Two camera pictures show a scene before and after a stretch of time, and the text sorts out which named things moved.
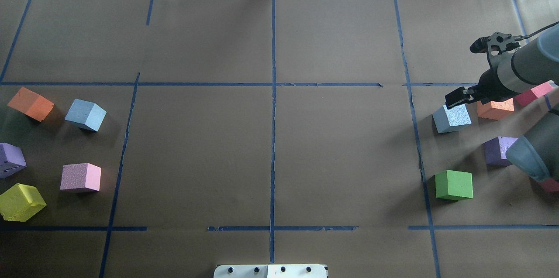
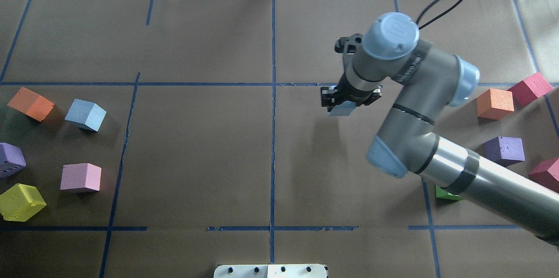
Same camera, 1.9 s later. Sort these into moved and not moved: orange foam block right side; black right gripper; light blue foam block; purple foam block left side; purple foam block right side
Moved: light blue foam block; black right gripper
Not moved: purple foam block right side; purple foam block left side; orange foam block right side
